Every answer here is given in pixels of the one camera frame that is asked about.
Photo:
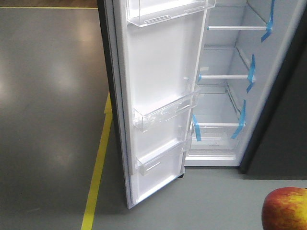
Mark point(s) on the white fridge door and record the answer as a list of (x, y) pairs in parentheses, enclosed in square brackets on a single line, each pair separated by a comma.
[(145, 64)]

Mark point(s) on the red yellow apple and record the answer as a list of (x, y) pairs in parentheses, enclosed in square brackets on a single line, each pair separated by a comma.
[(285, 209)]

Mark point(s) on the middle fridge shelf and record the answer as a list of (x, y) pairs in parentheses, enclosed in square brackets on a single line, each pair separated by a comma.
[(226, 62)]

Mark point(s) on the fridge shelf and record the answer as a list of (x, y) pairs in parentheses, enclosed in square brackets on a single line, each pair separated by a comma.
[(226, 62), (236, 17)]

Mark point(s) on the white fridge body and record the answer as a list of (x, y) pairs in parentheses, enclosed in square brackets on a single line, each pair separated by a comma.
[(238, 100)]

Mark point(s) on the upper fridge shelf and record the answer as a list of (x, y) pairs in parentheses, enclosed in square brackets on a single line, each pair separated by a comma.
[(236, 17)]

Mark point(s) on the dark grey fridge right door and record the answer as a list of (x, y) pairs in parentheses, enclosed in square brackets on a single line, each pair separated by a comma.
[(278, 147)]

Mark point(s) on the middle clear door bin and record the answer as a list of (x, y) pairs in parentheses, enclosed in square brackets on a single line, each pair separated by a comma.
[(150, 114)]

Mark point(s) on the clear door bin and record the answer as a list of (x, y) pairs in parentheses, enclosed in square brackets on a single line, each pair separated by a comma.
[(173, 149), (143, 13), (150, 114)]

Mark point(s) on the lower clear door bin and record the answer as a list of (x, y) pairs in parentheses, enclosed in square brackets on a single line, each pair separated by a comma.
[(173, 149)]

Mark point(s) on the clear crisper drawer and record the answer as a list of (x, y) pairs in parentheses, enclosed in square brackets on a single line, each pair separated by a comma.
[(216, 136)]

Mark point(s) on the upper clear door bin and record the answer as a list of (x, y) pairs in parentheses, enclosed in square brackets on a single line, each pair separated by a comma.
[(143, 13)]

